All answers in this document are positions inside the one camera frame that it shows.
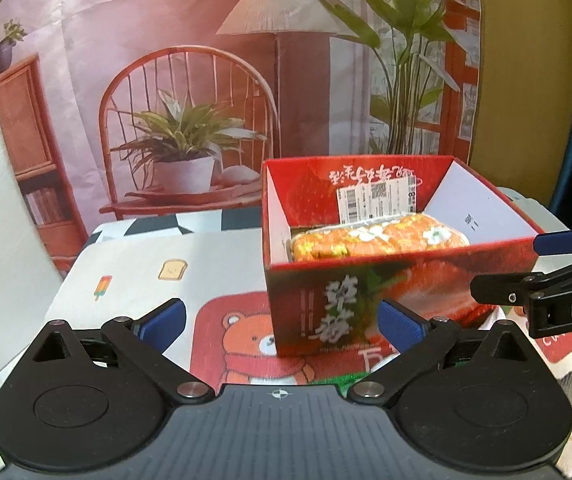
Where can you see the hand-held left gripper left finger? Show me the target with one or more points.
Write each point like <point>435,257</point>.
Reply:
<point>166,321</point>

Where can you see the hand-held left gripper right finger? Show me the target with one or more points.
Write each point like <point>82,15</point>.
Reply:
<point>397,327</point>

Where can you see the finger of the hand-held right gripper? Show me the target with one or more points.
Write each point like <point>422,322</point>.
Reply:
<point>496,290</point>
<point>558,242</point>

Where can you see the red strawberry print cardboard box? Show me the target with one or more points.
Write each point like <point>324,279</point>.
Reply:
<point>326,310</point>

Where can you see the orange floral soft packet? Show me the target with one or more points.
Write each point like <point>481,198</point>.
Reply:
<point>381,240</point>

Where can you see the printed bear blanket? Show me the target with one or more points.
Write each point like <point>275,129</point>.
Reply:
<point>131,260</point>

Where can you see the printed room scene wall backdrop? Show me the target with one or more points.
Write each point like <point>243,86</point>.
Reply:
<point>116,20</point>

